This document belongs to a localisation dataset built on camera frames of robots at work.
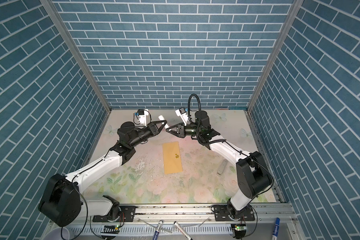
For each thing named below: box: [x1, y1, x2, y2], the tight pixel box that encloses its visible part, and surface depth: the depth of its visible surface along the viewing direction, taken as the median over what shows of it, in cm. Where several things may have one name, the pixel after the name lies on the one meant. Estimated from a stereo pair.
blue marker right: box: [271, 217, 281, 240], surface depth 70 cm
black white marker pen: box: [173, 221, 193, 240], surface depth 70 cm
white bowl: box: [42, 227, 70, 240], surface depth 64 cm
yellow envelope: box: [162, 141, 183, 175], surface depth 96 cm
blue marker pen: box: [152, 220, 163, 240], surface depth 69 cm
